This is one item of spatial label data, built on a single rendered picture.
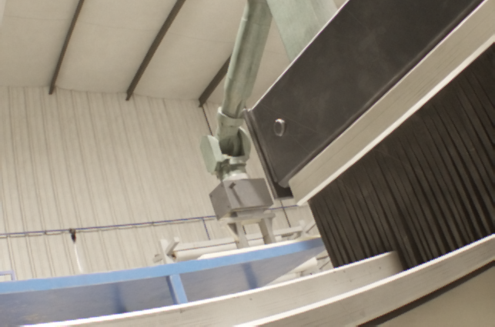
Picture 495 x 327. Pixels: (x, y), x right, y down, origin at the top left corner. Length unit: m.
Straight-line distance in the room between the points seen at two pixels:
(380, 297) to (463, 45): 0.16
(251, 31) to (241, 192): 0.67
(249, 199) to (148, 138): 6.84
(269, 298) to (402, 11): 0.18
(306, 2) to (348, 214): 1.18
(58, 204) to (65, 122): 1.57
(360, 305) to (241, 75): 1.95
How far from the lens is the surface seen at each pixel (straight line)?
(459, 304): 0.22
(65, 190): 7.93
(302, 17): 1.49
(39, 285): 1.63
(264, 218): 2.18
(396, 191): 0.31
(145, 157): 8.67
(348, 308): 0.17
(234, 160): 2.18
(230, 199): 2.08
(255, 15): 2.03
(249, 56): 2.07
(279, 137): 0.39
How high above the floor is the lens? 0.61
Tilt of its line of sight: 24 degrees up
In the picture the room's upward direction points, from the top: 20 degrees counter-clockwise
